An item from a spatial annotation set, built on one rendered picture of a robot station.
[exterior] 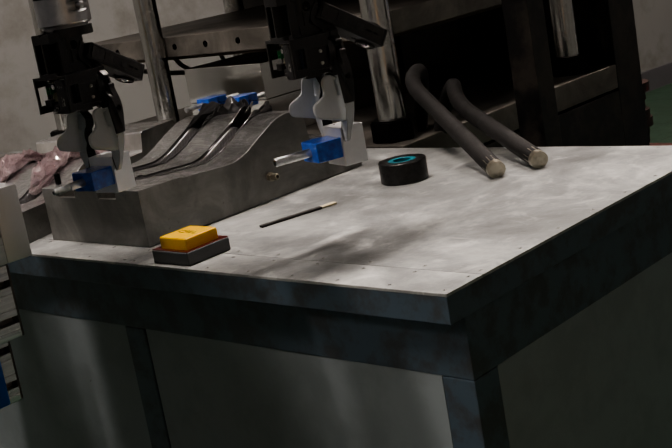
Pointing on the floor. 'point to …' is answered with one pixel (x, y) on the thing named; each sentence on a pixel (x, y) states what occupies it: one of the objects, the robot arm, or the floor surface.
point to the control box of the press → (520, 15)
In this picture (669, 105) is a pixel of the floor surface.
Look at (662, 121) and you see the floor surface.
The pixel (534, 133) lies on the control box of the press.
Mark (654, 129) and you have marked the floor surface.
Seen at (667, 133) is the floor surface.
